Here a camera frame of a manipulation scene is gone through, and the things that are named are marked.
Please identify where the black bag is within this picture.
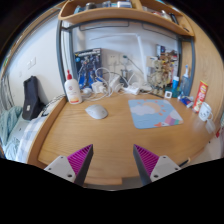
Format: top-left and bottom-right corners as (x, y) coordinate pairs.
(21, 75), (46, 121)

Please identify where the clear blue pump bottle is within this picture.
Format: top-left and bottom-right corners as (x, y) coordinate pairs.
(179, 64), (194, 99)

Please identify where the light grey computer mouse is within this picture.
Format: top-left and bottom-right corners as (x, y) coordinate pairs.
(84, 104), (109, 120)

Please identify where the red chips can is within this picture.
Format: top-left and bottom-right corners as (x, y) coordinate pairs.
(192, 80), (209, 114)

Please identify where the brown tree creature figure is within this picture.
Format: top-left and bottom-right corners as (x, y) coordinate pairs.
(147, 54), (173, 96)

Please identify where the teal blanket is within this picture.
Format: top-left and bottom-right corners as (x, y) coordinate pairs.
(0, 105), (23, 148)

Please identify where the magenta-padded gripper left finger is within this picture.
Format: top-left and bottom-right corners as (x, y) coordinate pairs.
(44, 143), (94, 187)

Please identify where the white wall socket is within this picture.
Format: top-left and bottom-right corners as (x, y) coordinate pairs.
(106, 53), (118, 66)
(119, 53), (133, 66)

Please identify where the tangled white cable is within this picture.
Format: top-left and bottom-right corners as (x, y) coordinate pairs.
(79, 66), (134, 103)

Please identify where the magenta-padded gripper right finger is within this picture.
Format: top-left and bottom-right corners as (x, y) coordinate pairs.
(132, 144), (182, 187)

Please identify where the plaid blanket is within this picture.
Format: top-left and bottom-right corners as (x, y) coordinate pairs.
(14, 114), (48, 164)

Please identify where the blue cloud-print mouse pad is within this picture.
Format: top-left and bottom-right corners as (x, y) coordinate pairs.
(128, 98), (184, 130)

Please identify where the colourful comic-print box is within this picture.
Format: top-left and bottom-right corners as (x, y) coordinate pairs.
(156, 44), (180, 84)

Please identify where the small blue packet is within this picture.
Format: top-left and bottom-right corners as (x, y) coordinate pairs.
(178, 95), (194, 108)

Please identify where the white mug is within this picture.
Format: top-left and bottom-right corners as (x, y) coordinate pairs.
(198, 101), (214, 122)

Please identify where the green cable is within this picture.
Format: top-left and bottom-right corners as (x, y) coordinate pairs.
(121, 54), (148, 76)

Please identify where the white red-capped pump bottle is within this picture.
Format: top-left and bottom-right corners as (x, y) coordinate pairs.
(64, 69), (83, 106)

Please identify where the teal bowl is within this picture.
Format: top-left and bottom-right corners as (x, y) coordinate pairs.
(164, 87), (181, 98)

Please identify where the robot model kit box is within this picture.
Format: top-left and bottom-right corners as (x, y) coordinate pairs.
(73, 47), (104, 90)

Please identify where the white multi-port charger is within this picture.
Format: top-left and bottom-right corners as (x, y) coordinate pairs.
(91, 81), (106, 94)

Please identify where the large white power adapter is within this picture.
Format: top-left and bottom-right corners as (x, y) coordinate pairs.
(109, 76), (122, 93)

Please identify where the clear glass tumbler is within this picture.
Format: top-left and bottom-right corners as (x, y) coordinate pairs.
(120, 68), (131, 84)

